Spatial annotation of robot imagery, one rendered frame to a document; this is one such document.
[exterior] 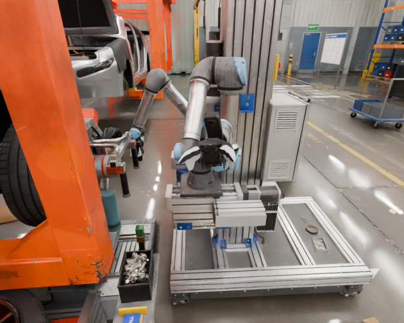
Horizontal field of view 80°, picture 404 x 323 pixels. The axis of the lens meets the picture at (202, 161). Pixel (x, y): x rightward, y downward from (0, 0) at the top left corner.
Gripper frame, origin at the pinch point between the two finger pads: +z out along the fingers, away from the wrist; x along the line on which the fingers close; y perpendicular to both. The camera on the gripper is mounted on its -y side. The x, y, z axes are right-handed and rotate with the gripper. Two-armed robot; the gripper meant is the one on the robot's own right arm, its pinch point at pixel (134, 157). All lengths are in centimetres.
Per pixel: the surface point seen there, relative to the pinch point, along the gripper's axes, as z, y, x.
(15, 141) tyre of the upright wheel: 38, 27, -45
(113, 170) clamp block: 36.5, 9.2, -3.7
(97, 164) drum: 22.4, 6.4, -16.5
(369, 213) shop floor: -26, -83, 214
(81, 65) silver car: -225, 41, -106
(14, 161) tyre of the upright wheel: 45, 20, -44
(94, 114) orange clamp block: 0.7, 29.8, -20.4
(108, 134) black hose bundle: 7.1, 18.7, -12.6
